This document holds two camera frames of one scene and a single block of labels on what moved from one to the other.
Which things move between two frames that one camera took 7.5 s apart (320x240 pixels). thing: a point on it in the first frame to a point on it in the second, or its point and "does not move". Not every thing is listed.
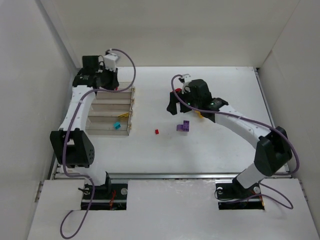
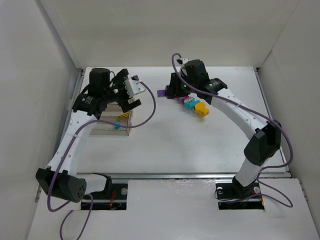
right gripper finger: x=172 y=105 to x=174 y=89
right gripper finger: x=183 y=108 to x=183 y=93
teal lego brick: x=117 y=125 does not move
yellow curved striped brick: x=124 y=115 does not move
